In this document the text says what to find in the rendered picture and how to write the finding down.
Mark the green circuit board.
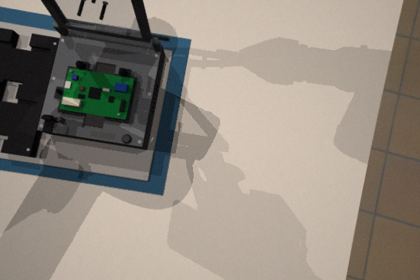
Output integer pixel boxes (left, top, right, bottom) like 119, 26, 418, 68
59, 68, 134, 120

